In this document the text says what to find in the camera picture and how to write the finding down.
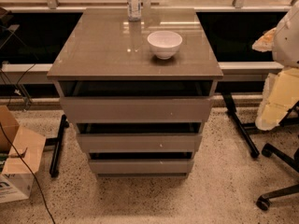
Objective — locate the grey three-drawer cabinet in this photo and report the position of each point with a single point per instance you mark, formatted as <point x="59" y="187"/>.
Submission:
<point x="108" y="56"/>

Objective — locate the grey drawer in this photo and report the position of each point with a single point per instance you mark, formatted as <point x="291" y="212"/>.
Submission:
<point x="125" y="167"/>
<point x="138" y="142"/>
<point x="129" y="110"/>

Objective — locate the white ceramic bowl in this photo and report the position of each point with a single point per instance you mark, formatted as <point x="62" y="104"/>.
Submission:
<point x="164" y="44"/>

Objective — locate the black table leg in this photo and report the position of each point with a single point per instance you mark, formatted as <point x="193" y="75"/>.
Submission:
<point x="56" y="143"/>
<point x="243" y="128"/>

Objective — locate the black left table leg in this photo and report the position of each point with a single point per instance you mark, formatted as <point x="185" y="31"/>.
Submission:
<point x="56" y="143"/>

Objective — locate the grey middle drawer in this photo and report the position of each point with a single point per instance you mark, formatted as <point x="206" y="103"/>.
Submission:
<point x="138" y="142"/>

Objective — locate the open cardboard box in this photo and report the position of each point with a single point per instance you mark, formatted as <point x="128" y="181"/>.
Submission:
<point x="21" y="152"/>

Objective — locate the grey bottom drawer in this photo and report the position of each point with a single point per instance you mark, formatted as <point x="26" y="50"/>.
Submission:
<point x="125" y="167"/>

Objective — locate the black right table leg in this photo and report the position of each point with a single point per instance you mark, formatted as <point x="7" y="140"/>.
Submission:
<point x="243" y="128"/>

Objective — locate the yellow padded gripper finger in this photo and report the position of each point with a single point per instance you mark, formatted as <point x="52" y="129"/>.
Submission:
<point x="265" y="42"/>
<point x="280" y="94"/>

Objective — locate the grey top drawer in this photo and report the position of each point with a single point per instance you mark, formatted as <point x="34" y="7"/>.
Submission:
<point x="129" y="110"/>

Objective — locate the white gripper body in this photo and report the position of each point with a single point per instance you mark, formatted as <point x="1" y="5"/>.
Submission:
<point x="287" y="44"/>

